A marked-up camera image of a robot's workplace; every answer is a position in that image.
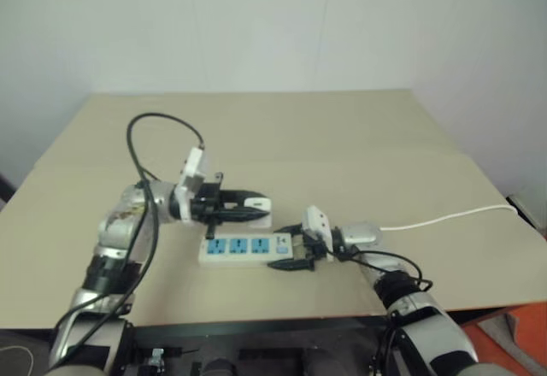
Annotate black object at table edge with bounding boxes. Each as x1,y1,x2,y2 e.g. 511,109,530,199
0,173,17,211

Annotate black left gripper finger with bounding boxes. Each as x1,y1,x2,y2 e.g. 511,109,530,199
221,189,269,205
219,206,269,223

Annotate black frame under table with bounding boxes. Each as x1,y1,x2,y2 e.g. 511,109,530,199
102,314,397,376

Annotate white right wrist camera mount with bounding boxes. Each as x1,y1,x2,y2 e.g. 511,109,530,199
300,205,334,262

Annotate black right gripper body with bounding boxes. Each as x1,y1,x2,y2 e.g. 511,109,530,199
291,229,329,263

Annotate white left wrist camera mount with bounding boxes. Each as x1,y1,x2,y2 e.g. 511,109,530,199
176,147,213,224

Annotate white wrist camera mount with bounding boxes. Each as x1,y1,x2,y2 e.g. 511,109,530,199
176,147,213,224
300,205,334,262

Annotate white charger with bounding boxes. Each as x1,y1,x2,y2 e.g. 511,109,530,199
243,196,274,228

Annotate white power strip cable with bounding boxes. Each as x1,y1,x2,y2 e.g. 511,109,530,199
379,204,520,232

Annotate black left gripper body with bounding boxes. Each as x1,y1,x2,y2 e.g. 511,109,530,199
190,172,225,240

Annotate orange floor object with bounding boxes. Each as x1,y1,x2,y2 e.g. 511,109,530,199
444,303,547,376

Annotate dark rounded shape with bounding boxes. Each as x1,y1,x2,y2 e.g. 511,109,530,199
200,356,240,376

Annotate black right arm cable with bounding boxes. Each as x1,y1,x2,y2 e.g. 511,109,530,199
332,250,435,376

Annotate white power strip blue sockets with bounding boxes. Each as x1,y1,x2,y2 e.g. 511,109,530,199
197,232,301,268

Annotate small metal bracket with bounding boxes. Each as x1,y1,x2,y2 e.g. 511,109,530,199
147,347,167,371

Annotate grey fabric piece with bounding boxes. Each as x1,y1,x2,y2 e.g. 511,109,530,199
477,307,547,376

